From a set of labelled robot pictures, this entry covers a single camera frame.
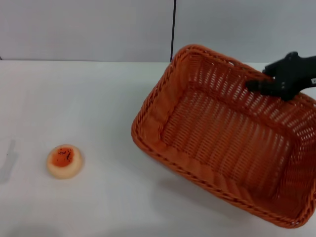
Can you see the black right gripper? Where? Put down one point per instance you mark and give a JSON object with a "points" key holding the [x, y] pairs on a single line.
{"points": [[296, 79]]}

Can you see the orange woven rectangular basket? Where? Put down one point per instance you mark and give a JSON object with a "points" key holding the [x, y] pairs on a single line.
{"points": [[222, 138]]}

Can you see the round cream bun orange topping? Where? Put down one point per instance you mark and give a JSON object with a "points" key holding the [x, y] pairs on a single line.
{"points": [[64, 161]]}

